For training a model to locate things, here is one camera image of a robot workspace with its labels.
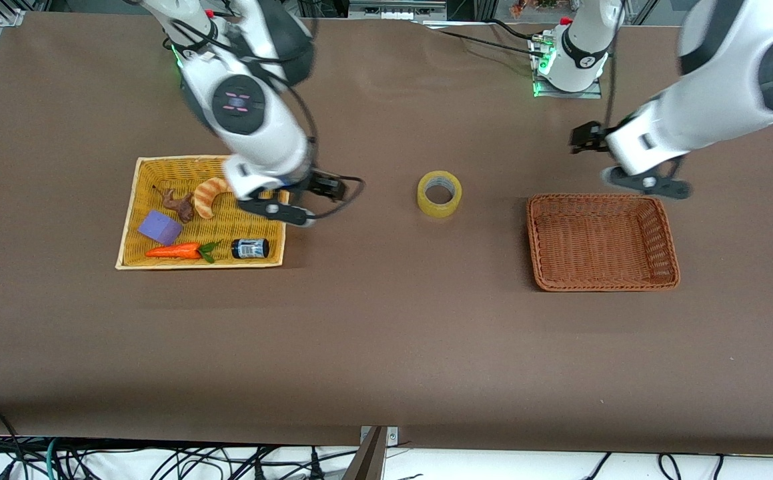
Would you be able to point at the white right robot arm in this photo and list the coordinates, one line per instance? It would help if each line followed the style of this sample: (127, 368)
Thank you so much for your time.
(253, 126)

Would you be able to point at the purple block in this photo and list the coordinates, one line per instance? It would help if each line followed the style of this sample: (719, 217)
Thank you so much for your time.
(159, 227)

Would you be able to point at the silver table edge bracket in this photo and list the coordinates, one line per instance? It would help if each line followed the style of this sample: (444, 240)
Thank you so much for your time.
(393, 436)

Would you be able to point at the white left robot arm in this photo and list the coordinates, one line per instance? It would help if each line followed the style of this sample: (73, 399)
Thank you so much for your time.
(693, 113)

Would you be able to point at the brown toy animal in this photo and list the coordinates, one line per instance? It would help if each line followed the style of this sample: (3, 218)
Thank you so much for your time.
(183, 206)

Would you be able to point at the orange toy carrot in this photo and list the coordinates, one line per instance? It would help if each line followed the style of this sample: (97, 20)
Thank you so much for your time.
(176, 251)

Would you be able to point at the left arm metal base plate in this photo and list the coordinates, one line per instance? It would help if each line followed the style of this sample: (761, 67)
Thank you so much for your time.
(569, 95)

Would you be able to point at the yellowish clear tape roll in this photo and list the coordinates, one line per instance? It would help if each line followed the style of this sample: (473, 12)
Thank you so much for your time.
(424, 200)

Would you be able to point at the yellow wicker basket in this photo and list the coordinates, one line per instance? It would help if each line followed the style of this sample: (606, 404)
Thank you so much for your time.
(159, 173)

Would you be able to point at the small black jar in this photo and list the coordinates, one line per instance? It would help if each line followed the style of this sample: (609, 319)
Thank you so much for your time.
(249, 248)

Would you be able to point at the toy croissant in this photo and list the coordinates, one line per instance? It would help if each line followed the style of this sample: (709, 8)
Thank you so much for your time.
(205, 198)

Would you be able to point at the grey metal equipment box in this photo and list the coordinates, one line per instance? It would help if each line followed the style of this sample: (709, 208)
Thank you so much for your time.
(396, 9)

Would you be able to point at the brown wicker basket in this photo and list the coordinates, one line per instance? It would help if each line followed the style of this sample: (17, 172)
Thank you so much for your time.
(599, 240)

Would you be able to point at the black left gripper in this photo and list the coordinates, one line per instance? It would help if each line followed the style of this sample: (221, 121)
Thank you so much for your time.
(588, 136)

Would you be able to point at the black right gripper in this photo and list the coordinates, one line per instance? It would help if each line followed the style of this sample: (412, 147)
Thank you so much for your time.
(323, 184)

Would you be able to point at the dark brown post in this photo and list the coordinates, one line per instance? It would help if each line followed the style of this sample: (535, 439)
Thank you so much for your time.
(367, 460)

